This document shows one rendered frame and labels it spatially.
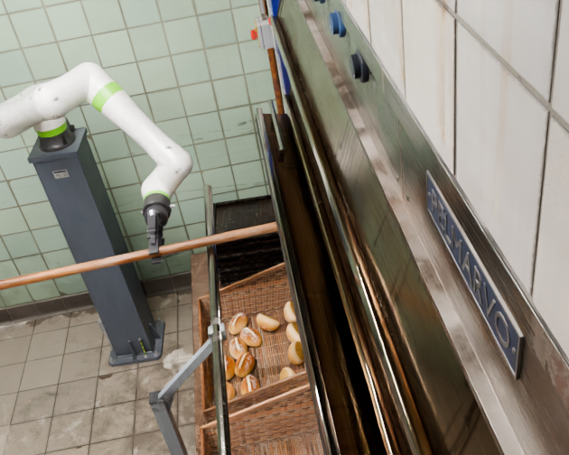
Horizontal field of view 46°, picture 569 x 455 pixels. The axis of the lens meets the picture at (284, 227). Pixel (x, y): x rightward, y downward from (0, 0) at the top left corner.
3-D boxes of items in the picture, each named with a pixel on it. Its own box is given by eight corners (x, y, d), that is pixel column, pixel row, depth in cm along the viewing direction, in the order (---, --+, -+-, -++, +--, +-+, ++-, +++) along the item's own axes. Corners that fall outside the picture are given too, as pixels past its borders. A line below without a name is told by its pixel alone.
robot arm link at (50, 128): (24, 137, 270) (5, 94, 259) (55, 119, 279) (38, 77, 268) (43, 143, 263) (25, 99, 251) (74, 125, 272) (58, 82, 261)
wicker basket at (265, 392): (323, 301, 268) (315, 246, 252) (354, 414, 223) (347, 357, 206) (203, 325, 267) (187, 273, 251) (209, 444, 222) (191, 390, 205)
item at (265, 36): (275, 38, 275) (271, 13, 269) (278, 47, 267) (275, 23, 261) (257, 41, 275) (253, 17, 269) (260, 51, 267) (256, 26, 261)
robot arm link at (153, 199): (144, 218, 231) (137, 196, 226) (178, 211, 232) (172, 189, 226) (144, 227, 226) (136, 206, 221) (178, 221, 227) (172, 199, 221)
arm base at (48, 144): (49, 124, 290) (44, 111, 287) (83, 118, 290) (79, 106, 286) (35, 154, 270) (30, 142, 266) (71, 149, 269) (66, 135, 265)
